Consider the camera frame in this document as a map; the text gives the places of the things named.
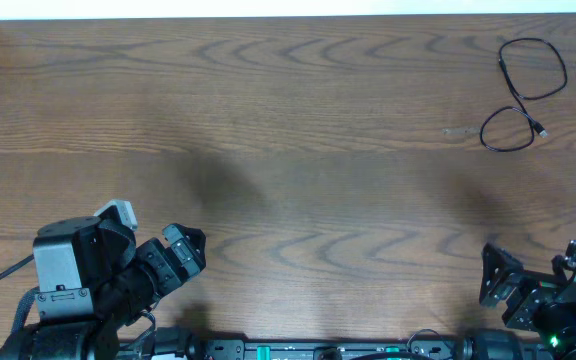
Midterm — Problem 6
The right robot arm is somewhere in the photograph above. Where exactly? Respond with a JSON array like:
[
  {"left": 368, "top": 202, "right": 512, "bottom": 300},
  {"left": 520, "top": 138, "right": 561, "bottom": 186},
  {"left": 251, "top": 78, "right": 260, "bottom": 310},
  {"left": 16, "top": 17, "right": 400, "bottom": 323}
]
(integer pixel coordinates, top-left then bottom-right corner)
[{"left": 479, "top": 239, "right": 576, "bottom": 359}]

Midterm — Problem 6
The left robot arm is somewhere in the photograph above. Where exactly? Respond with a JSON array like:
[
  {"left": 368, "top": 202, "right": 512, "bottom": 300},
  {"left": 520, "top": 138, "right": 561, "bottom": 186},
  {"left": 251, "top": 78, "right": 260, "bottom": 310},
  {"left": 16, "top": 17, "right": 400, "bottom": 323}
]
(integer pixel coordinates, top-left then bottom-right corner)
[{"left": 0, "top": 216, "right": 206, "bottom": 359}]

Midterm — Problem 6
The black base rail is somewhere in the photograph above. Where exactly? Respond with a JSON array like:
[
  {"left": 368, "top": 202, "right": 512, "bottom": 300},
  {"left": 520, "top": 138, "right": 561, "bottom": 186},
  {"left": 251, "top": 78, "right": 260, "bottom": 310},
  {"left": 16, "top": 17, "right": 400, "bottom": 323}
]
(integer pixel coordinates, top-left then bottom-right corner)
[{"left": 117, "top": 327, "right": 553, "bottom": 360}]

